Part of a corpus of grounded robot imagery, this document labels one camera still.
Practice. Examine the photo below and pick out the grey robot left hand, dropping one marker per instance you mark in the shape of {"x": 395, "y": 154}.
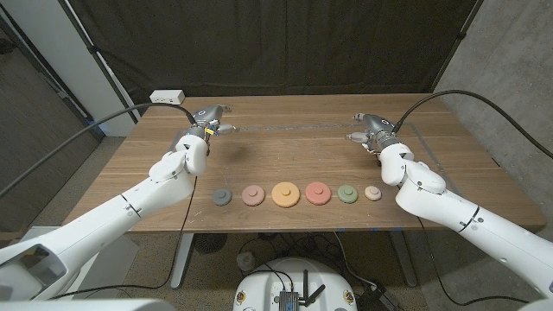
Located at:
{"x": 205, "y": 118}

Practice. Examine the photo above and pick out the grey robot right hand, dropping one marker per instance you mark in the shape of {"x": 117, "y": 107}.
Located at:
{"x": 379, "y": 129}

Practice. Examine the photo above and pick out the coral red toy disc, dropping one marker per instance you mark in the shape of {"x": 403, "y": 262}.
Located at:
{"x": 318, "y": 193}

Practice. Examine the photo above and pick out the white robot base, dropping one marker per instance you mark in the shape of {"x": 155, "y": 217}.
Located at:
{"x": 268, "y": 285}

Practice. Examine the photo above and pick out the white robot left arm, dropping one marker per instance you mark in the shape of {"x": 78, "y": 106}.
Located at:
{"x": 108, "y": 216}

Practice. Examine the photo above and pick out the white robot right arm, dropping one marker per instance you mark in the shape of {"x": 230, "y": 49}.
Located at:
{"x": 475, "y": 224}

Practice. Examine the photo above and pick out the small beige toy disc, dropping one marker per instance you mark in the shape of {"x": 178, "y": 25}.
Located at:
{"x": 373, "y": 193}

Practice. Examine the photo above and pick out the green toy disc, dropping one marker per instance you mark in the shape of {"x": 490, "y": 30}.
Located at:
{"x": 347, "y": 194}

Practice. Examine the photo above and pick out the grey toy disc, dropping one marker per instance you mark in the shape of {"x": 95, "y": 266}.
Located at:
{"x": 222, "y": 196}

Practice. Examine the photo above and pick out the dusty pink toy disc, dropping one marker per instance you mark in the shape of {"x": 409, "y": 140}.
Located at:
{"x": 253, "y": 195}

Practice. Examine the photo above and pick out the orange toy disc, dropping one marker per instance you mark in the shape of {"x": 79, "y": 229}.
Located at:
{"x": 285, "y": 194}

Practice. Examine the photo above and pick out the white power strip box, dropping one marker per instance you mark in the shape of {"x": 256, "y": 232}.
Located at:
{"x": 167, "y": 97}

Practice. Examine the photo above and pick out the grey tape outline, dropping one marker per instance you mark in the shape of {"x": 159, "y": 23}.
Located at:
{"x": 302, "y": 126}

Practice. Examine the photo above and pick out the black backdrop curtain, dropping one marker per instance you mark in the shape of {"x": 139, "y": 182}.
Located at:
{"x": 276, "y": 43}

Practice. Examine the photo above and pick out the small black floor fan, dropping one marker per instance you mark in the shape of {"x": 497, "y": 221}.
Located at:
{"x": 209, "y": 243}

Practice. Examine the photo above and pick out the black backdrop stand pole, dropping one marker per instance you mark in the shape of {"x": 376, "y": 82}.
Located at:
{"x": 93, "y": 49}
{"x": 461, "y": 34}

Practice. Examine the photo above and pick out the grey table leg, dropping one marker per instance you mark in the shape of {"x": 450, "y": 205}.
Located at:
{"x": 404, "y": 263}

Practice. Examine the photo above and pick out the white table leg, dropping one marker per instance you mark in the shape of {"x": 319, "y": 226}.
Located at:
{"x": 181, "y": 263}

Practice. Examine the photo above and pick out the round grey floor object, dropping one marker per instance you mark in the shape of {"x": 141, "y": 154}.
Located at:
{"x": 246, "y": 261}

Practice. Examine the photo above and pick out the black power adapter box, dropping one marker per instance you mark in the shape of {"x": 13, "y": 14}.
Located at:
{"x": 376, "y": 299}

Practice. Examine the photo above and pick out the white floor platform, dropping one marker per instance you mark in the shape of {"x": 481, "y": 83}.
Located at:
{"x": 116, "y": 263}

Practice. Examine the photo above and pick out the grey router with black antennas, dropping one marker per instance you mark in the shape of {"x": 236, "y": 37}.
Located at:
{"x": 288, "y": 300}

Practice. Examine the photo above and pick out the white robot torso edge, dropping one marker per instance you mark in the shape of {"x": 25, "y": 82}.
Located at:
{"x": 86, "y": 306}

